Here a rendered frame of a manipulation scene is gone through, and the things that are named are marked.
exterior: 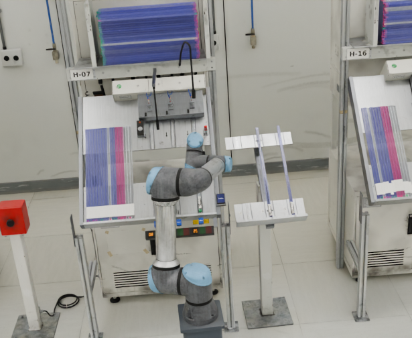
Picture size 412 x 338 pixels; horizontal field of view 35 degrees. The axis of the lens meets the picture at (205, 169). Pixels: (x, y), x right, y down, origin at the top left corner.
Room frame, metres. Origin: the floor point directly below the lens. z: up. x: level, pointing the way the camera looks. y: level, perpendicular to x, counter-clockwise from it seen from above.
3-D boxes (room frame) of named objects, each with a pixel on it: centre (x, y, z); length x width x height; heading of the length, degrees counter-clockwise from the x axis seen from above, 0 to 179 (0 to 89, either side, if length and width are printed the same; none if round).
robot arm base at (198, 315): (2.31, 0.07, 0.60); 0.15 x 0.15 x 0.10
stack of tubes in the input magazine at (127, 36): (3.39, 0.24, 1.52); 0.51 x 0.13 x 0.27; 91
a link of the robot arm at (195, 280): (2.31, 0.07, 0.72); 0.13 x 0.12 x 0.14; 74
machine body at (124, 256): (3.51, 0.30, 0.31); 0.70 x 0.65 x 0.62; 91
